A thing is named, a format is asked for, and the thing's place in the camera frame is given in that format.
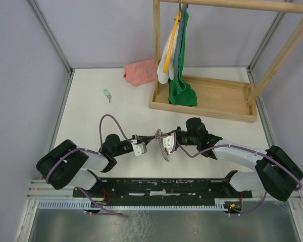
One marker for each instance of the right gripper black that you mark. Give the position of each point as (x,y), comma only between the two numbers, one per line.
(178,130)

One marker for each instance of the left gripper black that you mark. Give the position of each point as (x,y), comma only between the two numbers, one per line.
(143,138)

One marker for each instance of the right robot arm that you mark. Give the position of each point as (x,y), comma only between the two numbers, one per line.
(271,170)

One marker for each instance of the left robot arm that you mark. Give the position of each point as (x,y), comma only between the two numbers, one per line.
(70,165)

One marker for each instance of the green hanging garment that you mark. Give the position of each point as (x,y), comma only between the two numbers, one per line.
(180,92)

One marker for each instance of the wooden clothes rack tray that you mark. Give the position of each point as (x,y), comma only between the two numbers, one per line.
(226,99)

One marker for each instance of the key with green tag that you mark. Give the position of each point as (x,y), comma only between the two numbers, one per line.
(108,95)

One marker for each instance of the pink cloth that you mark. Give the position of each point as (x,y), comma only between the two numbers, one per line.
(140,73)

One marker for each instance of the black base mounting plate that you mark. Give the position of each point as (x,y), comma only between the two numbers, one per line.
(161,191)

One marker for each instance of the yellow clothes hanger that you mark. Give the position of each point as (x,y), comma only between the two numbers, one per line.
(169,60)

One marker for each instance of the grey clothes hanger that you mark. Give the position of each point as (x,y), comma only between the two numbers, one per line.
(179,38)

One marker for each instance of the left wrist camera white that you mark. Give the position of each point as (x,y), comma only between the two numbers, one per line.
(139,147)

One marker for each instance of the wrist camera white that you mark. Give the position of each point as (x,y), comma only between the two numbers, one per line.
(169,143)
(139,147)

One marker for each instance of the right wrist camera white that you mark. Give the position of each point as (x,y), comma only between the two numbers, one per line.
(169,143)

